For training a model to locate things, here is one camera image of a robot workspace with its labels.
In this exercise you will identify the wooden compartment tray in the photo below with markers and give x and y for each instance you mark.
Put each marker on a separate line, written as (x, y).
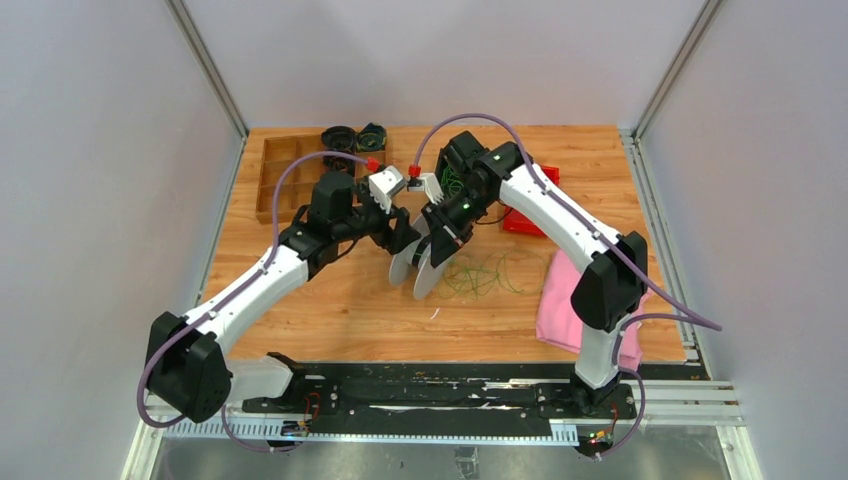
(277, 154)

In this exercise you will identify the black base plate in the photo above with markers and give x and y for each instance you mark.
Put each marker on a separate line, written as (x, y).
(450, 400)

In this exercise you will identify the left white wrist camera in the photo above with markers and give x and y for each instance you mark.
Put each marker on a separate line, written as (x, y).
(385, 185)

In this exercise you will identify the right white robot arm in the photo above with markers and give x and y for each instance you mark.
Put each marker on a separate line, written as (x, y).
(612, 266)

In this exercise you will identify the dark patterned cloth roll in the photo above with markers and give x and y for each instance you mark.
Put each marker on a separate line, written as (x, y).
(371, 138)

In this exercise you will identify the pink cloth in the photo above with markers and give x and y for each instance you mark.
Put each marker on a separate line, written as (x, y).
(557, 323)

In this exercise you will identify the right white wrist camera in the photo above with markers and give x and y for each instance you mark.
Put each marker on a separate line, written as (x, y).
(428, 184)

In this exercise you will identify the grey filament spool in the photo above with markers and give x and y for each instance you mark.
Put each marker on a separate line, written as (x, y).
(415, 261)

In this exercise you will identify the black item in tray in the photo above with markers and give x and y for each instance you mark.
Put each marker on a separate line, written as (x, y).
(344, 163)

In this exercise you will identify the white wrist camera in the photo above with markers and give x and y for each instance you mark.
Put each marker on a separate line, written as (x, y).
(385, 185)
(428, 184)

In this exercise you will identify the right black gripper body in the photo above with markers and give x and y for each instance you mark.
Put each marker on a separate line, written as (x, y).
(456, 213)

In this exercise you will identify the black plastic bin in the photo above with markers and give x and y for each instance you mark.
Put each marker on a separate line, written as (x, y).
(445, 173)

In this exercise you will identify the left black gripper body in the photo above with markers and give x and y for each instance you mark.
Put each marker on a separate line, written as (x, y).
(369, 220)

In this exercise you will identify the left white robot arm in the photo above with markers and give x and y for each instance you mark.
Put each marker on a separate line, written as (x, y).
(186, 363)

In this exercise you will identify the red plastic bin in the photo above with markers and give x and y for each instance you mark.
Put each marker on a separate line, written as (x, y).
(515, 222)

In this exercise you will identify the aluminium frame rail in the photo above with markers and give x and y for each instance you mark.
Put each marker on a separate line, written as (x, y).
(146, 439)

